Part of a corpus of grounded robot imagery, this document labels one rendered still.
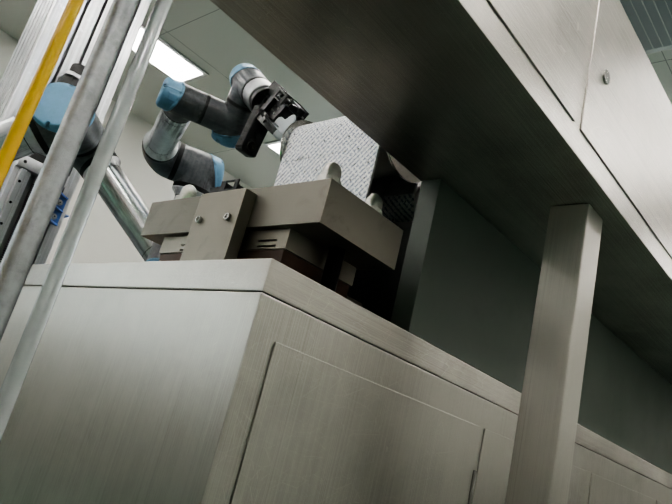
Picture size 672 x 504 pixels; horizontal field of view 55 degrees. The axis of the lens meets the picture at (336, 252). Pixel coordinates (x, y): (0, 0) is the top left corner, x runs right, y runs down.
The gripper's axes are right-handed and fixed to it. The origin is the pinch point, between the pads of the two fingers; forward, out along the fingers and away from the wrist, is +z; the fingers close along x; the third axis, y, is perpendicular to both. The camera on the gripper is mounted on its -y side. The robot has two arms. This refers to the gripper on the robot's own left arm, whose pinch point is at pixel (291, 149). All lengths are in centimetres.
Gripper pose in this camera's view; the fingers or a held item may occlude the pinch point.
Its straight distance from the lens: 131.9
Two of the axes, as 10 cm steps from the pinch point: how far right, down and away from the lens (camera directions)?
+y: 6.6, -7.3, -1.9
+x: 6.2, 3.8, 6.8
